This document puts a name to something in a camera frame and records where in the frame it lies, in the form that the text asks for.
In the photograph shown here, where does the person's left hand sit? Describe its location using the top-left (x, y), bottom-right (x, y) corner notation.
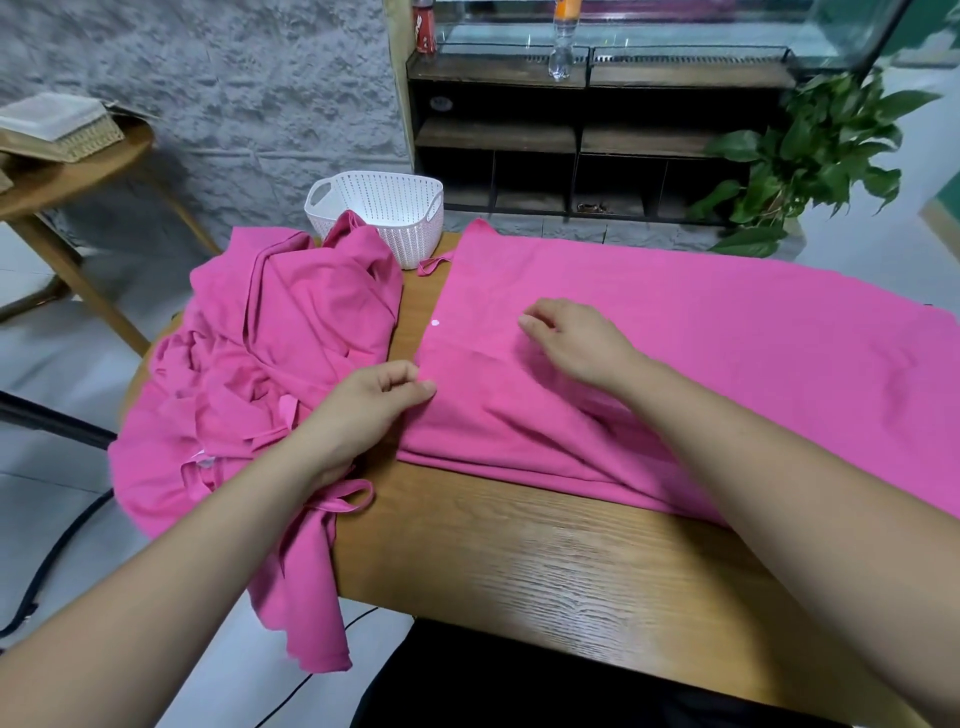
top-left (286, 358), bottom-right (441, 489)

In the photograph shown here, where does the person's right hand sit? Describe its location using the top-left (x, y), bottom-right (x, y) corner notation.
top-left (517, 297), bottom-right (654, 402)

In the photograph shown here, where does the pile of pink cloths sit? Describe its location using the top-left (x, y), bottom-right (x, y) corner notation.
top-left (108, 208), bottom-right (452, 675)

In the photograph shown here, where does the pink towel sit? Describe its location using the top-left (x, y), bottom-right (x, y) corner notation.
top-left (393, 219), bottom-right (960, 525)

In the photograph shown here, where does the white woven plastic basket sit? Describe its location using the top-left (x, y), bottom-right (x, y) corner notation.
top-left (303, 169), bottom-right (447, 273)

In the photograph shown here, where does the person's right forearm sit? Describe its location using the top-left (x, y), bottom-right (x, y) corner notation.
top-left (612, 360), bottom-right (960, 728)

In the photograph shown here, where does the person's left forearm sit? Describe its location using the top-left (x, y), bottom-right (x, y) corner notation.
top-left (0, 435), bottom-right (342, 728)

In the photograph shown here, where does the dark wooden shelf cabinet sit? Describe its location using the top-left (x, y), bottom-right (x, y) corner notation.
top-left (405, 45), bottom-right (803, 234)

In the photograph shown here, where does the green potted plant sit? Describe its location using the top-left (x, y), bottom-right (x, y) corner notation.
top-left (687, 64), bottom-right (944, 261)

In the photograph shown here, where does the clear bottle with orange label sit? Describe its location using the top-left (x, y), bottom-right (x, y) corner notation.
top-left (547, 0), bottom-right (585, 84)

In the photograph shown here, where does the glass display case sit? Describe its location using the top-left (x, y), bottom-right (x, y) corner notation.
top-left (432, 0), bottom-right (911, 72)

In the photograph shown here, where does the small round wooden side table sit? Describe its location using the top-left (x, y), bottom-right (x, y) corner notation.
top-left (0, 118), bottom-right (224, 360)

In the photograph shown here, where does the red label cola bottle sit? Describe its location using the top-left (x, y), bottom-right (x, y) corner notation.
top-left (411, 0), bottom-right (441, 60)

